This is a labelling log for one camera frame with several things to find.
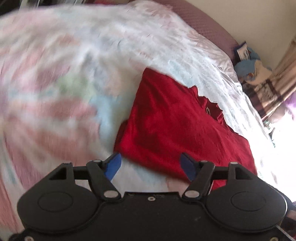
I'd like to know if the red shirt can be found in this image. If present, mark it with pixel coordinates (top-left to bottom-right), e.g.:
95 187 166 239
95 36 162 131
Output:
114 68 256 191

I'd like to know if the floral fleece blanket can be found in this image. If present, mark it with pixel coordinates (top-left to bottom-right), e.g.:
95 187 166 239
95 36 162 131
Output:
1 1 278 240

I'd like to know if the beige patterned curtain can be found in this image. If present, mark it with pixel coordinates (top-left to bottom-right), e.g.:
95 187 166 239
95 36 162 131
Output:
242 38 295 121

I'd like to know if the blue pillow pile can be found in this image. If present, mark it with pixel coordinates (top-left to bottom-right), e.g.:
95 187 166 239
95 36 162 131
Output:
234 42 272 86

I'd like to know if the mauve quilted bedspread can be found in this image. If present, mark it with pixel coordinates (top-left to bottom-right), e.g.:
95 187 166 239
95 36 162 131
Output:
156 0 238 64

